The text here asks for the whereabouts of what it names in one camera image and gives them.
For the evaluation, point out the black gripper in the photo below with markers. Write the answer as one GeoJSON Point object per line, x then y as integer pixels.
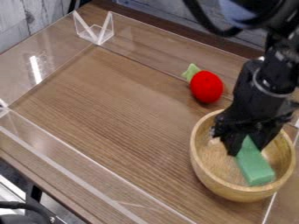
{"type": "Point", "coordinates": [260, 108]}

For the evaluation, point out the brown wooden bowl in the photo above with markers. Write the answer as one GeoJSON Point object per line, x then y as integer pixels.
{"type": "Point", "coordinates": [216, 168]}

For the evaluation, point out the clear acrylic corner bracket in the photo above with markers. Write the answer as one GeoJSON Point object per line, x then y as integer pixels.
{"type": "Point", "coordinates": [96, 34]}

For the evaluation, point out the clear acrylic front wall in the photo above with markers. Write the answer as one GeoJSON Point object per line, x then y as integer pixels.
{"type": "Point", "coordinates": [100, 196]}

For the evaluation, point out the red plush strawberry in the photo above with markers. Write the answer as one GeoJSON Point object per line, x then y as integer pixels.
{"type": "Point", "coordinates": [204, 83]}

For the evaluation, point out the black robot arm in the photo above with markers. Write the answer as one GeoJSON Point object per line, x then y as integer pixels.
{"type": "Point", "coordinates": [275, 16]}

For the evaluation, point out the green rectangular block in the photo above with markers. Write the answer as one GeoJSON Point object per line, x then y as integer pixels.
{"type": "Point", "coordinates": [254, 166]}

